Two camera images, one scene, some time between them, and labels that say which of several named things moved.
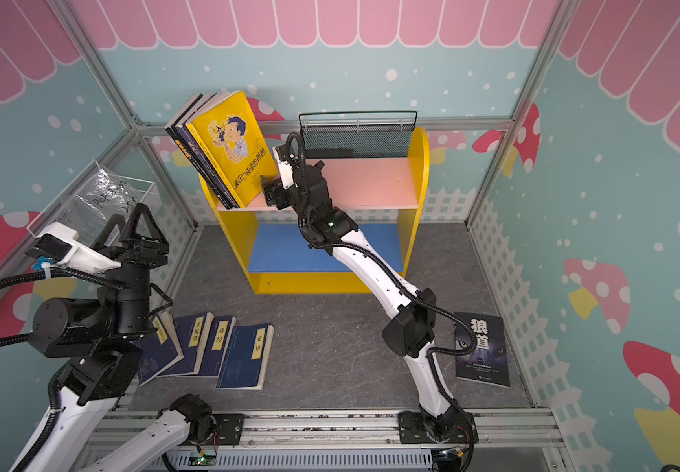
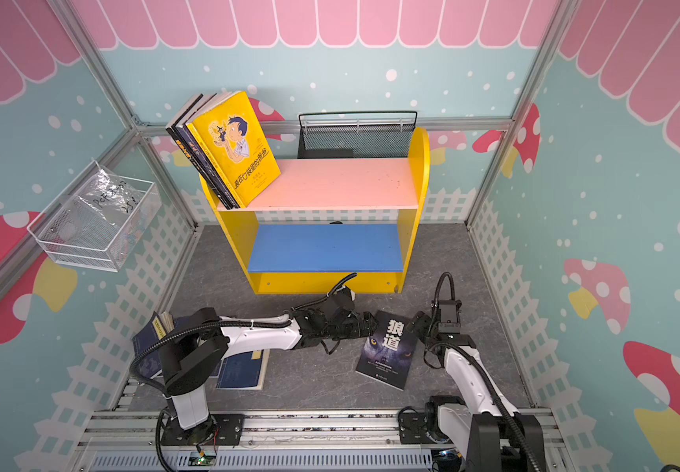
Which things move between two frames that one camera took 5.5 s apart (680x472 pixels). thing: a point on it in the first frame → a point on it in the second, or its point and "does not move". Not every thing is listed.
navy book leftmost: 160,349 does not move
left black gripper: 154,255 → 368,329
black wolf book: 487,362 → 386,353
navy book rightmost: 246,357 does not move
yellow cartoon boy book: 229,129 does not move
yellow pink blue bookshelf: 384,198 does not move
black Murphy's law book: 174,131 does not move
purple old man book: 198,154 does not move
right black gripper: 303,171 → 428,324
